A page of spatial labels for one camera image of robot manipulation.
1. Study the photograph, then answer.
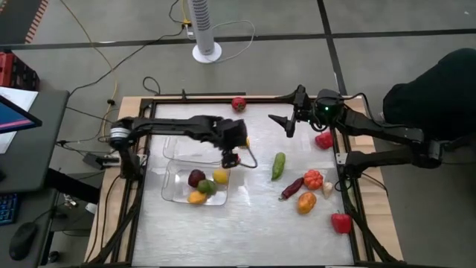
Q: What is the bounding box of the green lime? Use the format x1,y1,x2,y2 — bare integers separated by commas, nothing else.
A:
196,179,218,195

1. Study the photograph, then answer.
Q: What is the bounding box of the dark red chili pepper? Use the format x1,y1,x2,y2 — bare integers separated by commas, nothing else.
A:
278,176,305,202

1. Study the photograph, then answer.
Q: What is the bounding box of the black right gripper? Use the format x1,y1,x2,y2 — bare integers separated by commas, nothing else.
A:
268,89,319,138

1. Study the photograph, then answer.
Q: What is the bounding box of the dark red mango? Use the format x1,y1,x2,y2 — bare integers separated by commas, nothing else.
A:
187,169,207,188

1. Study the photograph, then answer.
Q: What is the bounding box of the yellow cable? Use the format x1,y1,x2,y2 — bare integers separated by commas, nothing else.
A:
58,0,119,144

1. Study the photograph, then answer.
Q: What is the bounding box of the computer keyboard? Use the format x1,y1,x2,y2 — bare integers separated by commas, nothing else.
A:
0,192,19,226

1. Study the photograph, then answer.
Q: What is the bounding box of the orange bell pepper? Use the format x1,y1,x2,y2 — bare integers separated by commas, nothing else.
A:
296,191,318,215

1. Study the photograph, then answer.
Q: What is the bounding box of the looped black cable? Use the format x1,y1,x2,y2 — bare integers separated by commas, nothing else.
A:
142,76,161,96

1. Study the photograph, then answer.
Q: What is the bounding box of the white paper sheet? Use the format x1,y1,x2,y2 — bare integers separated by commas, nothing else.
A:
0,86,39,155

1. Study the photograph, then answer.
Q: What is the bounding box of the person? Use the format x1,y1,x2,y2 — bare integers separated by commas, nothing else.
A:
382,47,476,142

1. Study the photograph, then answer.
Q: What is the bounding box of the green cucumber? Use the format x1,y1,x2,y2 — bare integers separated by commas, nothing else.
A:
271,151,287,182

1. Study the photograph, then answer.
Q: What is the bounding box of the yellow oval fruit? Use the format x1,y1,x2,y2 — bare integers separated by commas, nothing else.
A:
212,169,229,185

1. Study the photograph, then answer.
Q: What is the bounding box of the red round fruit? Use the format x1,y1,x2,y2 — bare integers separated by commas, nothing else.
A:
231,96,248,114

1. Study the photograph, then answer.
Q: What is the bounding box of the orange-yellow oval fruit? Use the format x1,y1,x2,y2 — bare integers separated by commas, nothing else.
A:
187,191,208,205

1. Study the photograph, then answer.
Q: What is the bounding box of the dark striped-edge floor mat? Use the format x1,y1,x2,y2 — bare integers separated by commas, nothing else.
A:
0,0,50,45

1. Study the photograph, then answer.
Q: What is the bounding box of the small red pepper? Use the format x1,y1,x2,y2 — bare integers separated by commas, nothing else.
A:
315,131,335,150

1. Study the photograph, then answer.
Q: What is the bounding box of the white fan cable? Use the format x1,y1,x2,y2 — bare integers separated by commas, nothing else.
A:
185,19,257,63

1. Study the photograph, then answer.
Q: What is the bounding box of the white tower fan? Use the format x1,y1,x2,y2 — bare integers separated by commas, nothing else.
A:
187,0,223,64

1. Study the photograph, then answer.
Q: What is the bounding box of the red crate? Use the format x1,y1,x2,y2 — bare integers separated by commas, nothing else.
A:
0,51,41,92

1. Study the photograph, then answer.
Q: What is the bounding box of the black power brick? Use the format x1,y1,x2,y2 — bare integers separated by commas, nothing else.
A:
82,152,120,170

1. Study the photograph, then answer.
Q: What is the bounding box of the clear plastic basket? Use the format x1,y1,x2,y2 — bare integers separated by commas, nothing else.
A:
160,159,231,207
162,134,225,165

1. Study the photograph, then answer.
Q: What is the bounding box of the black computer mouse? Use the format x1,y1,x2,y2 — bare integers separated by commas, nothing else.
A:
8,221,39,261

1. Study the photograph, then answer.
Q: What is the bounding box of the red bell pepper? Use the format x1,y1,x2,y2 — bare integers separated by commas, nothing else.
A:
331,212,353,235

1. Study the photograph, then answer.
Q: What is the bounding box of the long black floor cable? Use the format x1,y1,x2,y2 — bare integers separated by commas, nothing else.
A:
68,0,187,98

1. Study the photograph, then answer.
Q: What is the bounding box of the dark grey desk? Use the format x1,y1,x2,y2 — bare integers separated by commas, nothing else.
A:
0,87,101,268

